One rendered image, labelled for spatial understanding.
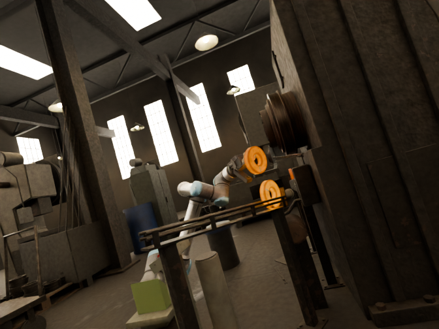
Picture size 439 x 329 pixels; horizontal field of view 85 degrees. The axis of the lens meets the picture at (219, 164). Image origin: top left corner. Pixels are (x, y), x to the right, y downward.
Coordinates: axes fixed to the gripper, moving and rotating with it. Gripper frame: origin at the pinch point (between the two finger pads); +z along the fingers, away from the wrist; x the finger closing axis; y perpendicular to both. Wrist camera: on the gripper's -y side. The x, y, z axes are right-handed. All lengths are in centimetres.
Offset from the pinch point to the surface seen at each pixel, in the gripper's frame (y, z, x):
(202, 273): -40, -28, -42
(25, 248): 85, -359, -96
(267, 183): -16.4, -0.2, -1.9
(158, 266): -28, -31, -59
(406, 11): 20, 83, 45
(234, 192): 29, -219, 184
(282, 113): 19.2, 11.6, 31.3
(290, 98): 27, 17, 41
